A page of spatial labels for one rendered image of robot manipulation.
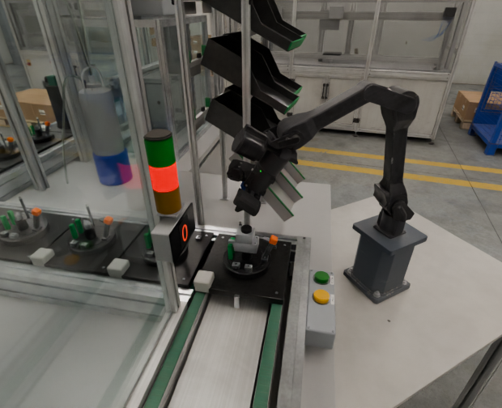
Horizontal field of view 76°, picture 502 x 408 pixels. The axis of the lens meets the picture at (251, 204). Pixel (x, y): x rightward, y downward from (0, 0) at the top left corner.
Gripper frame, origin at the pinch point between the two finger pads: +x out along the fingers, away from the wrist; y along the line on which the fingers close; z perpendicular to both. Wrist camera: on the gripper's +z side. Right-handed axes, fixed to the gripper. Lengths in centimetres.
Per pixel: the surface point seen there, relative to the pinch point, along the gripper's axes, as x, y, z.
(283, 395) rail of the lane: 10.2, 35.0, -24.4
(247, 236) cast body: 7.2, 2.2, -6.3
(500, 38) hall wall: -193, -812, -350
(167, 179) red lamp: -8.8, 20.8, 16.5
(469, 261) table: -11, -27, -79
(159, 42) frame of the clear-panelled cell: 6, -86, 64
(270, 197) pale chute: 6.5, -21.1, -9.5
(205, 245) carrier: 24.5, -5.1, 0.6
